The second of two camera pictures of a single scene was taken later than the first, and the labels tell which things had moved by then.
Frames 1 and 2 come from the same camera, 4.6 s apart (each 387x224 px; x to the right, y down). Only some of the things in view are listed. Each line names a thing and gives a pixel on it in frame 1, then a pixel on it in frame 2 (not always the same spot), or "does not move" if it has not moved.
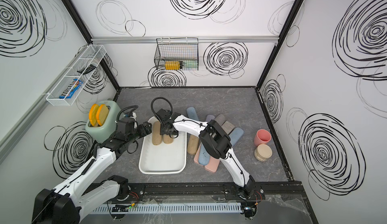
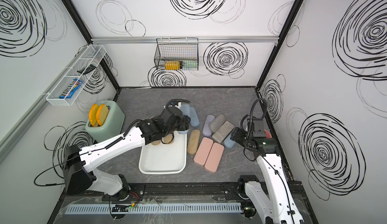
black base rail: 277,199 does not move
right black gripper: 164,130 -> 237,133
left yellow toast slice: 92,114 does not move
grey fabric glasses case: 220,119 does not move
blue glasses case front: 204,155 -> 186,110
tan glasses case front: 167,139 does not move
